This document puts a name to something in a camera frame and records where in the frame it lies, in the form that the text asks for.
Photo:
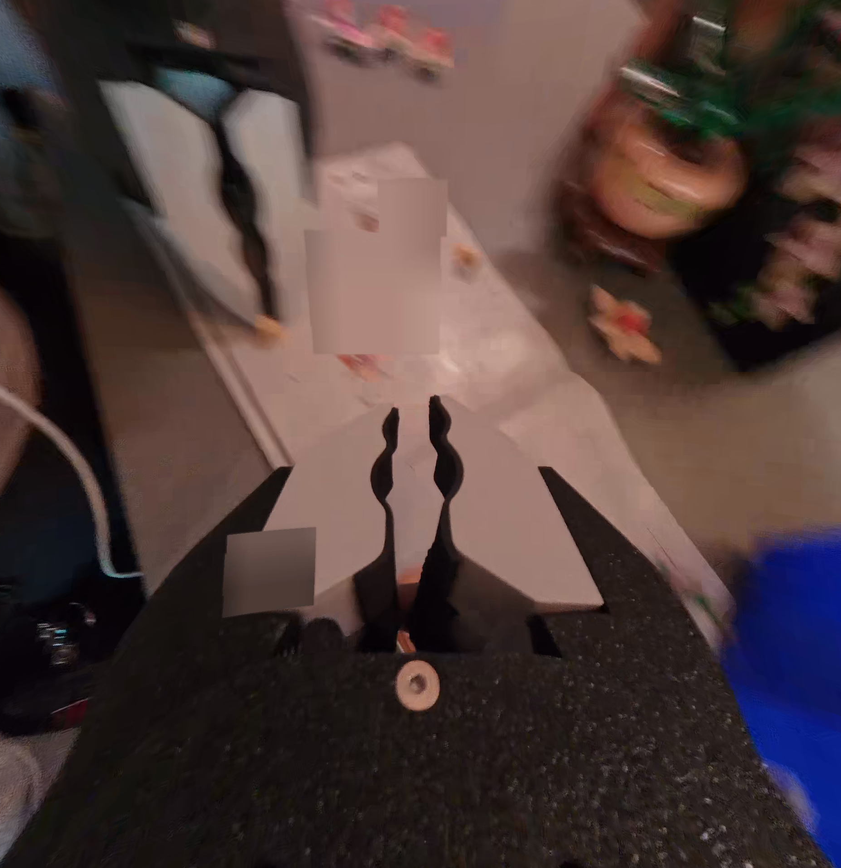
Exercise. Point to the brick building instruction booklet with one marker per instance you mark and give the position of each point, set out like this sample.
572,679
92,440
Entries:
501,325

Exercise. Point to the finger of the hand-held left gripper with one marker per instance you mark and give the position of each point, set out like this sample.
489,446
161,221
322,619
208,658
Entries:
274,169
183,190

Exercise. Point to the blue plastic bin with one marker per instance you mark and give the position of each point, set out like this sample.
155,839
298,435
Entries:
800,644

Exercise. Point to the black orchid print box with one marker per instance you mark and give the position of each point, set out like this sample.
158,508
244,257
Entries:
732,325

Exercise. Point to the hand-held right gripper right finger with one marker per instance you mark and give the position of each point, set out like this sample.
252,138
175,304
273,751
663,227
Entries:
508,529

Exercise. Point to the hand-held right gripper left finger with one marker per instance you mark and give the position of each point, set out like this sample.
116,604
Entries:
339,502

